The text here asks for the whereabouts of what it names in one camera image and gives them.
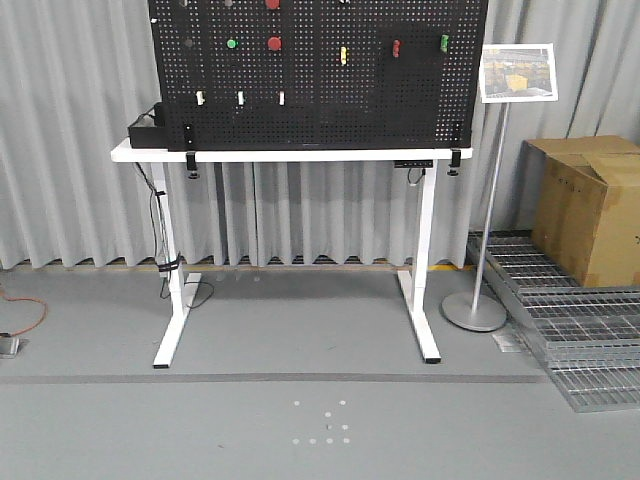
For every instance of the lower red mushroom button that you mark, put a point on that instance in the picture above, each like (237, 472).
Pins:
(274, 43)

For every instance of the grey curtain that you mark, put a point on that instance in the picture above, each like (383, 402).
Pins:
(75, 74)

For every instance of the black electronics box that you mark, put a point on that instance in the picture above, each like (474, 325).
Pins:
(149, 130)

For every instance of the metal floor socket box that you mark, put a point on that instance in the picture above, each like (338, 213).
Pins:
(9, 346)

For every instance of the black table clamp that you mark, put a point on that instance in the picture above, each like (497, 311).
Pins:
(190, 153)
(455, 162)

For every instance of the desk height controller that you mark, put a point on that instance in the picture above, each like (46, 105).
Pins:
(410, 164)

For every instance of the red toggle switch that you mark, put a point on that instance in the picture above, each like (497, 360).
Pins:
(396, 48)

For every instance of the right black table clamp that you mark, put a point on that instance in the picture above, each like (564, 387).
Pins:
(455, 162)

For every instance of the metal floor grating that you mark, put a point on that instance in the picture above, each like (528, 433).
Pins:
(585, 338)

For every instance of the green toggle switch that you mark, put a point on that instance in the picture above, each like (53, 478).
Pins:
(444, 42)

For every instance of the black perforated pegboard panel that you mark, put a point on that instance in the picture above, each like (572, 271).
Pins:
(375, 101)

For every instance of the cardboard box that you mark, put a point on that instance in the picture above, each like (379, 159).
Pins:
(587, 218)

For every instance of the left black table clamp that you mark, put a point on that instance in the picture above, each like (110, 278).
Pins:
(190, 153)

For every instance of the white standing desk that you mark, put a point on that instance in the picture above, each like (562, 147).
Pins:
(183, 288)

